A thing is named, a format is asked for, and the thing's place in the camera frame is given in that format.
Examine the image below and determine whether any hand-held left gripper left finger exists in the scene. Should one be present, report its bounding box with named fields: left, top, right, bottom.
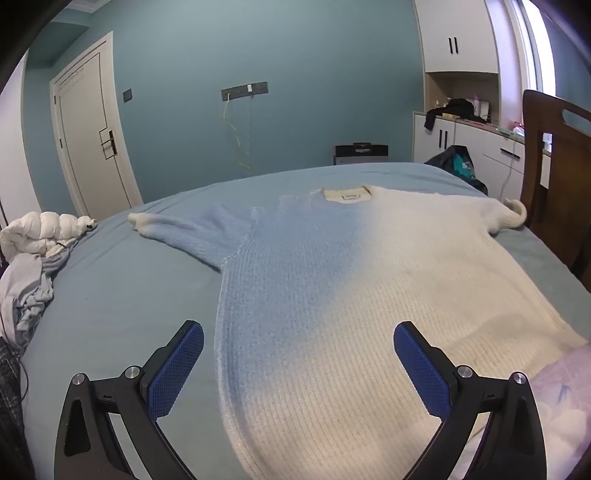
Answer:
left=54, top=319, right=205, bottom=480

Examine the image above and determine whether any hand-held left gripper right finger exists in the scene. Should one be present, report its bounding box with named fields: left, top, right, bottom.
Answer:
left=393, top=321, right=548, bottom=480

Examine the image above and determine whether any blue and white knit sweater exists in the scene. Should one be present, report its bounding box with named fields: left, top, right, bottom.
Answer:
left=127, top=185, right=589, bottom=480

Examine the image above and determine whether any purple floral pillow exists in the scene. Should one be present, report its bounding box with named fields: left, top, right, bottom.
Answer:
left=455, top=342, right=591, bottom=480

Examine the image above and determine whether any grey crumpled cloth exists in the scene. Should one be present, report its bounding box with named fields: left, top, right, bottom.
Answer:
left=0, top=251, right=77, bottom=352

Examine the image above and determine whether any dark knit cloth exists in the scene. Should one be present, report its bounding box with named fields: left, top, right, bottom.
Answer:
left=0, top=337, right=24, bottom=480

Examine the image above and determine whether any dark bag with teal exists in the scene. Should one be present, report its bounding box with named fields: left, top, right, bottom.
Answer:
left=424, top=145, right=489, bottom=195

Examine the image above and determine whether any black box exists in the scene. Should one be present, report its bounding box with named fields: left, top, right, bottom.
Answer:
left=334, top=143, right=389, bottom=166

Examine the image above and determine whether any white low cabinet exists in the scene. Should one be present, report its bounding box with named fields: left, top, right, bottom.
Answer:
left=412, top=111, right=552, bottom=201

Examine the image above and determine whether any brown wooden chair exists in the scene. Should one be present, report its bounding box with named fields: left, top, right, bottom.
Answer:
left=519, top=89, right=591, bottom=296

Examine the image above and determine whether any white door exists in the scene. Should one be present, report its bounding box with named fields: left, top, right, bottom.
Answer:
left=50, top=31, right=144, bottom=217

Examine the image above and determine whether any black cloth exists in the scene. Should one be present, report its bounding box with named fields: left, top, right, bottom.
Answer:
left=424, top=98, right=476, bottom=131

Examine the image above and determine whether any window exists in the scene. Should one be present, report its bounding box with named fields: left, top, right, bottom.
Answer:
left=505, top=0, right=557, bottom=97

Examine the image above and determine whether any brass door handle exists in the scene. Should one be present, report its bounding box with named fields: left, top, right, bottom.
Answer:
left=99, top=130, right=118, bottom=161

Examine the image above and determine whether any grey wall outlet strip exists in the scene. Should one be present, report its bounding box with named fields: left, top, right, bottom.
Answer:
left=221, top=82, right=269, bottom=101

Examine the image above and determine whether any white wall cabinet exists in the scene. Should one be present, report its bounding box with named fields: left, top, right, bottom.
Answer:
left=412, top=0, right=502, bottom=75

